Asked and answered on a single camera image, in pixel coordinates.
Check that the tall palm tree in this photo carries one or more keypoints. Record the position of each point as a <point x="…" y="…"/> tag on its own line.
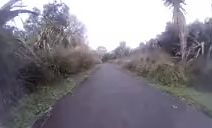
<point x="179" y="23"/>

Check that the dark asphalt path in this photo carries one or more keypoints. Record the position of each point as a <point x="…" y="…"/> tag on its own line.
<point x="117" y="100"/>

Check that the row of bushes and trees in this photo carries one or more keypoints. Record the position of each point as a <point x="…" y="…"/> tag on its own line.
<point x="44" y="56"/>
<point x="174" y="63"/>

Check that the grass verge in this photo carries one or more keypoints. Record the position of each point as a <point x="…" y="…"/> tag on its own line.
<point x="197" y="96"/>
<point x="37" y="103"/>

